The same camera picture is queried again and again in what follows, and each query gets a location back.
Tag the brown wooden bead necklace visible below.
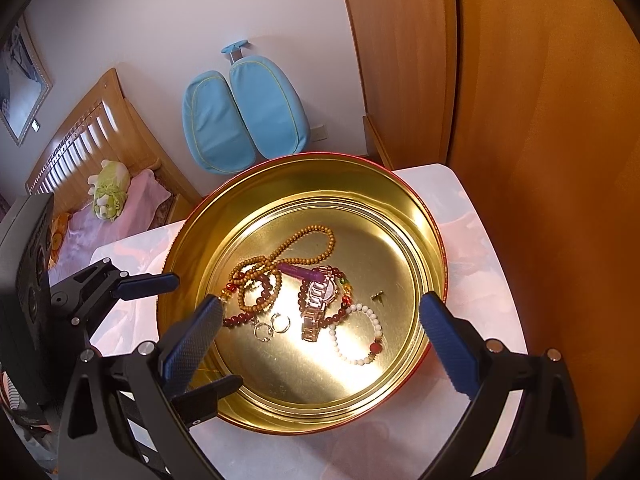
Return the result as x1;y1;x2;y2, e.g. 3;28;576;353
228;225;337;314

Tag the framed wall picture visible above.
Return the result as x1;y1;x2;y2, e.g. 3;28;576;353
0;15;54;148

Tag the green cabbage plush toy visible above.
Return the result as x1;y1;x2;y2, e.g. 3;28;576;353
88;159;134;224

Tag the wooden wardrobe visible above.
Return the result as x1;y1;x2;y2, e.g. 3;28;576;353
335;0;640;463

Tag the round gold tin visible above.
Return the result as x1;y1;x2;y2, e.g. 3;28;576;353
156;152;448;437

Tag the dark red bead bracelet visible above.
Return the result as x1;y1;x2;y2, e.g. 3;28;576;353
222;272;282;330

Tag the white pearl bead bracelet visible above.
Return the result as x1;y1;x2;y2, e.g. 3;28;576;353
330;302;386;365

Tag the rose gold wristwatch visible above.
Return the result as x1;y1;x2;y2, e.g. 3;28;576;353
300;265;346;344

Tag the orange patterned cloth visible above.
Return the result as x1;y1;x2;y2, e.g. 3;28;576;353
49;212;74;262

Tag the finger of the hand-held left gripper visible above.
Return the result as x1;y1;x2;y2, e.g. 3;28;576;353
49;257;181;342
171;375;245;429

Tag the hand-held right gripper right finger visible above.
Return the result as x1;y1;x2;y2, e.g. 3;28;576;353
419;291;587;480

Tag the blue padded chair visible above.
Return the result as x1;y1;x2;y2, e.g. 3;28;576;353
181;37;309;177

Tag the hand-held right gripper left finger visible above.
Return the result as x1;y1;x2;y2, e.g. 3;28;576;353
57;296;226;480

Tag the purple oblong trinket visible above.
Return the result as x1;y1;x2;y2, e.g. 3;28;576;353
277;261;327;284

